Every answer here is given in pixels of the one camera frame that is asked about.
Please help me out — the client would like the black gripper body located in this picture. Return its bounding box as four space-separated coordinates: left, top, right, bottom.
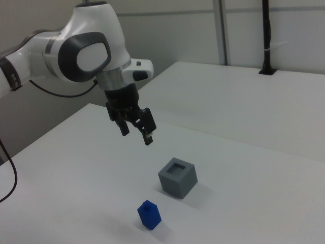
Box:
103 82 141 114

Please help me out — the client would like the blue block with knob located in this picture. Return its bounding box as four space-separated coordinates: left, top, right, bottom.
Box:
137 199 163 231

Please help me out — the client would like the grey hollow cuboid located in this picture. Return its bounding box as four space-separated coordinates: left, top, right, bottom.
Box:
157 157 199 200

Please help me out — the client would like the black pole with base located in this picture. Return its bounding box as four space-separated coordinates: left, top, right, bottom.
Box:
258 0 278 76

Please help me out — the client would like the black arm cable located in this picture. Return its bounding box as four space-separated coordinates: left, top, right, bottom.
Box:
28 79 99 98

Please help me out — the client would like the black loose cable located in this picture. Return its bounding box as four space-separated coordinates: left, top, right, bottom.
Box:
0 138 19 204

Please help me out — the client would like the grey partition post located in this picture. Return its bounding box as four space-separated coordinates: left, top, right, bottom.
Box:
217 0 230 66

